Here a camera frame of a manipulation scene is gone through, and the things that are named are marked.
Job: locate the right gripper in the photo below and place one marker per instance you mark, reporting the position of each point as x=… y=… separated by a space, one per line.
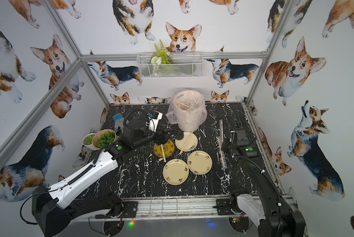
x=225 y=144

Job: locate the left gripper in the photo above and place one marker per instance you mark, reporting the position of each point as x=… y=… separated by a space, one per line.
x=162 y=136

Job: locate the chopsticks pack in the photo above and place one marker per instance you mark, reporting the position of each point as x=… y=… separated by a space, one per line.
x=220 y=143

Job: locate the bare wooden chopsticks pair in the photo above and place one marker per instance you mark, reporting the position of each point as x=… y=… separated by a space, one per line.
x=163 y=153

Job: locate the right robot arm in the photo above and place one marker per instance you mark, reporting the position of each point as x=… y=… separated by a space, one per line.
x=273 y=217

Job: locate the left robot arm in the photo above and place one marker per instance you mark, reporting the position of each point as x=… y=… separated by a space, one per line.
x=54 y=208

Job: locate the dark yellow patterned plate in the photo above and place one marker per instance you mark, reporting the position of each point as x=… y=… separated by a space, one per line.
x=169 y=149

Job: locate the cream plate back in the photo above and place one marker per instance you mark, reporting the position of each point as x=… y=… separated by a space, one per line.
x=188 y=143

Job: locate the cream plate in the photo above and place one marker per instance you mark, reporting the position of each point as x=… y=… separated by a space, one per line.
x=175 y=172
x=188 y=143
x=199 y=162

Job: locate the cream plate front right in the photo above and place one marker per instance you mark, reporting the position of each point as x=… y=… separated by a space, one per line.
x=199 y=162

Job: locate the cream plate front left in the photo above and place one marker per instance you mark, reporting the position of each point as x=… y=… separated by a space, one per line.
x=175 y=172

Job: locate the clear plastic bin liner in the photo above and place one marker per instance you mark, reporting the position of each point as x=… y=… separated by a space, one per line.
x=169 y=114

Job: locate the pink trash bin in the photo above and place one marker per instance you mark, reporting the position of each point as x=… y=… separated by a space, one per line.
x=189 y=110

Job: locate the grey blue work glove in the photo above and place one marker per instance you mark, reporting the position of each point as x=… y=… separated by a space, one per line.
x=118 y=122

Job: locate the brown pot green plant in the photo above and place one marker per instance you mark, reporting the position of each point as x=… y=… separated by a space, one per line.
x=104 y=138

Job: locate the artificial fern with flower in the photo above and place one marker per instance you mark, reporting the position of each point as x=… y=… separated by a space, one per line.
x=160 y=60

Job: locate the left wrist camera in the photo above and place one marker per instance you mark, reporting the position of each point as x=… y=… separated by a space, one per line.
x=154 y=118

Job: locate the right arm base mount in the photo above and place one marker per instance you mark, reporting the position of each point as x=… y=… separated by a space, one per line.
x=226 y=206

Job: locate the aluminium front rail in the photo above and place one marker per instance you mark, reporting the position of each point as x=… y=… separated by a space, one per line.
x=154 y=208

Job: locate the white wire wall basket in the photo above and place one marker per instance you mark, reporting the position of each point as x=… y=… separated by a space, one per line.
x=184 y=65

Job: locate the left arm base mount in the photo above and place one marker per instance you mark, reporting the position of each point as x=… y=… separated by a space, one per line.
x=127 y=209

